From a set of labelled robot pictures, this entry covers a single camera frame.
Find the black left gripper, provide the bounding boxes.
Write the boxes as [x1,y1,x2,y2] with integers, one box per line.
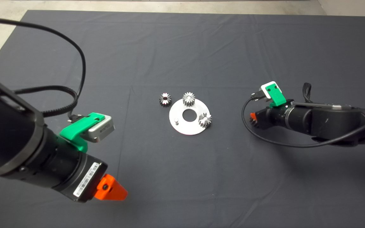
[63,153,128,203]

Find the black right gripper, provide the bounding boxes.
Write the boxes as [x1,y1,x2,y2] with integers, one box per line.
[249,106,286,130]

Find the small steel gear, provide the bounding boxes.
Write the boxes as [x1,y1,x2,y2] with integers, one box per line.
[199,113,213,128]
[159,93,172,107]
[182,92,196,107]

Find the round metal plate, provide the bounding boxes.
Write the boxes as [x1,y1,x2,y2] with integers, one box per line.
[169,98,210,136]

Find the dark table cloth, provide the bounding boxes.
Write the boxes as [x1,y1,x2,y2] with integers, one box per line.
[0,9,365,228]

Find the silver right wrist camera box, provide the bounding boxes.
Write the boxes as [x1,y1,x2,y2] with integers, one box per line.
[260,81,279,102]

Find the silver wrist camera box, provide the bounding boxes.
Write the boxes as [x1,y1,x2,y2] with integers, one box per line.
[87,115,115,143]
[260,81,279,102]

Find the green right camera mount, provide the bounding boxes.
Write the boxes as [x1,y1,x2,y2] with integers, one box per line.
[265,83,287,107]

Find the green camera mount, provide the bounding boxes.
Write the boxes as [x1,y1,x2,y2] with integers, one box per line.
[59,112,105,153]
[265,83,287,107]

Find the black strap loop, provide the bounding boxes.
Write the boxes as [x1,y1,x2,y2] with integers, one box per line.
[302,83,312,102]

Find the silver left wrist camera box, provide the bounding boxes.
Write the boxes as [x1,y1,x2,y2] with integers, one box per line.
[87,115,115,143]

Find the green left camera mount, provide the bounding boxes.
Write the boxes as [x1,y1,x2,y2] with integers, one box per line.
[59,112,105,153]

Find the braided black left arm cable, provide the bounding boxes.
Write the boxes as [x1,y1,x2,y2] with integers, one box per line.
[13,85,79,118]

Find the smooth black left camera cable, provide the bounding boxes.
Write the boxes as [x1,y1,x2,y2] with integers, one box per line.
[0,16,86,122]

